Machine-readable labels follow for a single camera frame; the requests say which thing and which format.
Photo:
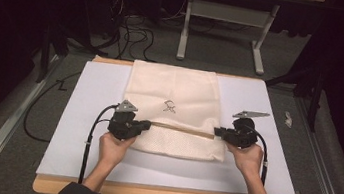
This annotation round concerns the person's right hand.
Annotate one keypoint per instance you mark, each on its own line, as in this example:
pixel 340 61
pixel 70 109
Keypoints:
pixel 247 160

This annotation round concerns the metal floor rail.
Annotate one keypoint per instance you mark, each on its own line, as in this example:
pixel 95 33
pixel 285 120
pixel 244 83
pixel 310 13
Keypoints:
pixel 321 170
pixel 4 128

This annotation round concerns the white table mat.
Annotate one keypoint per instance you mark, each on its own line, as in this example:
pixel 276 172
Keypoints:
pixel 85 152

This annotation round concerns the cream mesh laundry bag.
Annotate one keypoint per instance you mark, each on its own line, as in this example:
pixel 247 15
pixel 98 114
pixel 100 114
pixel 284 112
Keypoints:
pixel 177 91

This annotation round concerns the person's left hand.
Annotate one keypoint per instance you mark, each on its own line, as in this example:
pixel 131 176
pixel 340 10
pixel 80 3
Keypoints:
pixel 114 151

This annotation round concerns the black stand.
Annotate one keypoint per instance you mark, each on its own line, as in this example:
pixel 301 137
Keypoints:
pixel 45 53
pixel 315 99

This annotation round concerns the white desk frame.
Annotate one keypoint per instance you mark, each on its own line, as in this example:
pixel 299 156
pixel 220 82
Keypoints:
pixel 185 28

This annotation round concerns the small white scrap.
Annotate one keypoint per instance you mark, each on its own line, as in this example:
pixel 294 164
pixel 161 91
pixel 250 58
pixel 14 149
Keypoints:
pixel 288 119

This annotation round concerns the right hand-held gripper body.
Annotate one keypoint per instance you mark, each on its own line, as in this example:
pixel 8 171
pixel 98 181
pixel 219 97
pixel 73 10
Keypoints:
pixel 242 135

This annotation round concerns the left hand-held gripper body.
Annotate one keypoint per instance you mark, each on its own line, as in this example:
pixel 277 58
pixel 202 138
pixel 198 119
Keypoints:
pixel 122 125

